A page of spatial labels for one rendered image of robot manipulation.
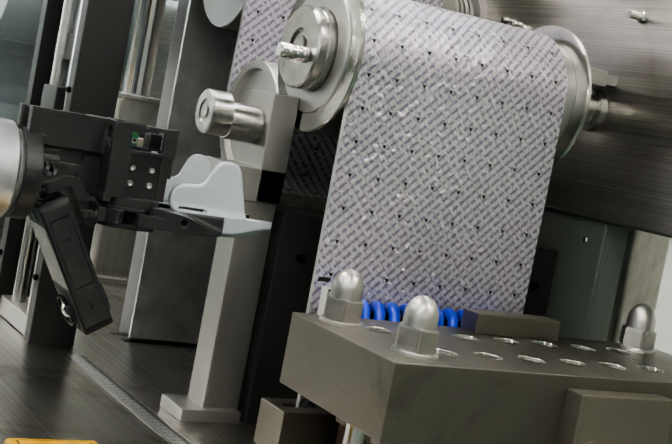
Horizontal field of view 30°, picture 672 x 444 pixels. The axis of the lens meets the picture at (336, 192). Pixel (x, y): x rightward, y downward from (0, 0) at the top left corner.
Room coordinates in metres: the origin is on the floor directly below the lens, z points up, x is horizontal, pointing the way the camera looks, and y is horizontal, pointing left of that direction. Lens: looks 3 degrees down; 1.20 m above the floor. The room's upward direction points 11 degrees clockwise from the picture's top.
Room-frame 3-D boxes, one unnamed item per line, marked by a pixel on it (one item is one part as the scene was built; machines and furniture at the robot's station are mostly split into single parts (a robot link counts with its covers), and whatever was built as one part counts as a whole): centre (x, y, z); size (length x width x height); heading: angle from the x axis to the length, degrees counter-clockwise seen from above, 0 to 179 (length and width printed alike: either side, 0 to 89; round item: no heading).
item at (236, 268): (1.14, 0.09, 1.05); 0.06 x 0.05 x 0.31; 121
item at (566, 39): (1.26, -0.18, 1.25); 0.15 x 0.01 x 0.15; 31
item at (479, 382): (1.06, -0.20, 1.00); 0.40 x 0.16 x 0.06; 121
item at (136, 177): (0.97, 0.19, 1.12); 0.12 x 0.08 x 0.09; 121
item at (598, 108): (1.28, -0.22, 1.25); 0.07 x 0.04 x 0.04; 121
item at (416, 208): (1.14, -0.10, 1.11); 0.23 x 0.01 x 0.18; 121
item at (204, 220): (0.97, 0.13, 1.09); 0.09 x 0.05 x 0.02; 112
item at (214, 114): (1.12, 0.12, 1.18); 0.04 x 0.02 x 0.04; 31
